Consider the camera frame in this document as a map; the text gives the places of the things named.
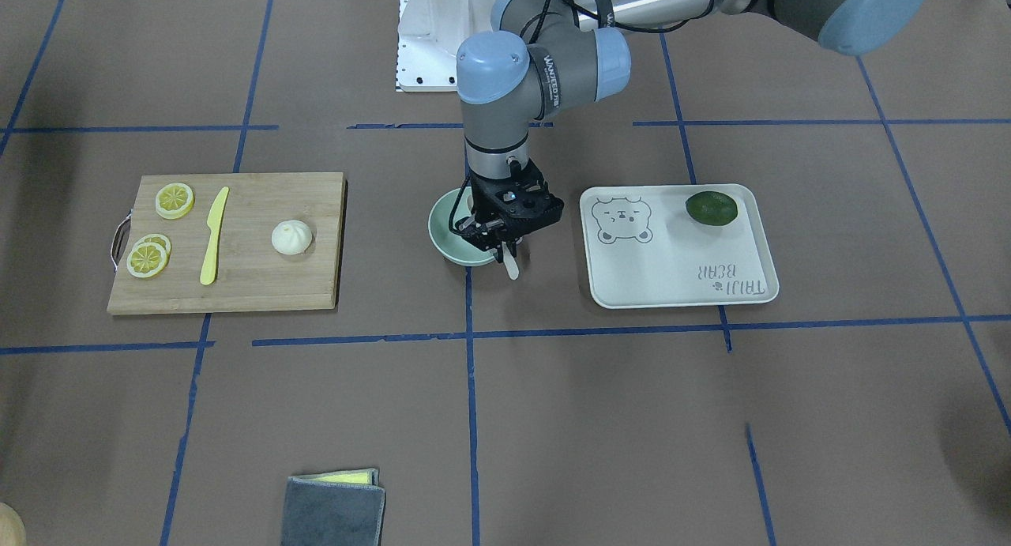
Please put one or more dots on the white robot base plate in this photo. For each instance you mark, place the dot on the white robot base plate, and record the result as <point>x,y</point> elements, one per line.
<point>459,45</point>

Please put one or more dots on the yellow plastic knife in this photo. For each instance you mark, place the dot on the yellow plastic knife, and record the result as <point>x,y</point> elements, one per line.
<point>214,221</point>

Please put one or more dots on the white steamed bun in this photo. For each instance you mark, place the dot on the white steamed bun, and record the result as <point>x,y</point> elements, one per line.
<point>291,237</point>

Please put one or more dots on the folded grey yellow cloth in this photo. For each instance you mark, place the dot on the folded grey yellow cloth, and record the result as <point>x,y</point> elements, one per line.
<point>344,507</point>

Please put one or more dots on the light green bowl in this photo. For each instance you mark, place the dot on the light green bowl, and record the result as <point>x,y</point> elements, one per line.
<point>450,245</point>

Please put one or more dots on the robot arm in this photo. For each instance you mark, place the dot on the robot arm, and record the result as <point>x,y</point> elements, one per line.
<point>541,57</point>

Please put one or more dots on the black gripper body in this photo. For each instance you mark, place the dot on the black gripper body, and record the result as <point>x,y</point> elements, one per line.
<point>483,227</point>

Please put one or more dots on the dark green avocado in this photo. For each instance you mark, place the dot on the dark green avocado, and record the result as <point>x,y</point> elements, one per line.
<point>712,208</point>

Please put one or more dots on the upper lemon slice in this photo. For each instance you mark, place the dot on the upper lemon slice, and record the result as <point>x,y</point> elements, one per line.
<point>174,201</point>

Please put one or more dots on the white bear serving tray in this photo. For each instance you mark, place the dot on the white bear serving tray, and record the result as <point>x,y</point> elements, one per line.
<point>643,250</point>

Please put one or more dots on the bamboo cutting board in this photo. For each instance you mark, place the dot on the bamboo cutting board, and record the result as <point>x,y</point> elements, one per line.
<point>251,276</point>

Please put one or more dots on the wooden mug tree stand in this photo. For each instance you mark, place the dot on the wooden mug tree stand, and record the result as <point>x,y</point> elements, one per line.
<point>12,530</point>

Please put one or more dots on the lemon slice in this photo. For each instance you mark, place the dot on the lemon slice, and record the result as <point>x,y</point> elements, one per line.
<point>174,201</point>
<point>146,260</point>

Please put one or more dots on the hidden lemon slice underneath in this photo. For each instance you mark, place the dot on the hidden lemon slice underneath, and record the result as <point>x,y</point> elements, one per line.
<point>157,238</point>

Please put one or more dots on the lower lemon slice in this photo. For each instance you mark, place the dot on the lower lemon slice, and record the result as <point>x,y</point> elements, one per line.
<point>146,260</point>

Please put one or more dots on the white ceramic soup spoon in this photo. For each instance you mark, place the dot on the white ceramic soup spoon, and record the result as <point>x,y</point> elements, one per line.
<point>511,265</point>

